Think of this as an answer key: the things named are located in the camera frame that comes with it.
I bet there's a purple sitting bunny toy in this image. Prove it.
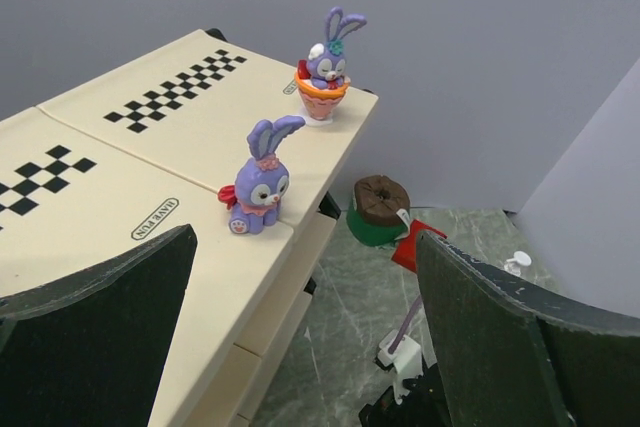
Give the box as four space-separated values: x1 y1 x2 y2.
217 115 306 235

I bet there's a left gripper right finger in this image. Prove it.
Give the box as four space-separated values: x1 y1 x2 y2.
416 231 639 426

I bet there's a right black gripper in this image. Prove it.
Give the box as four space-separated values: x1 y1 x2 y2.
358 359 451 427

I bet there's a beige soap pump bottle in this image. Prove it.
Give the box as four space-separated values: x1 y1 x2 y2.
503 251 532 277

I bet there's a red box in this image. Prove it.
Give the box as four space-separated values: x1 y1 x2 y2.
391 220 447 273

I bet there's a brown green plush toy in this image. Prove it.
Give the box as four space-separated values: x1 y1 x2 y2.
346 175 411 247

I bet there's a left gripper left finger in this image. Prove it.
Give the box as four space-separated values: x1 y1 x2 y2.
1 225 198 426

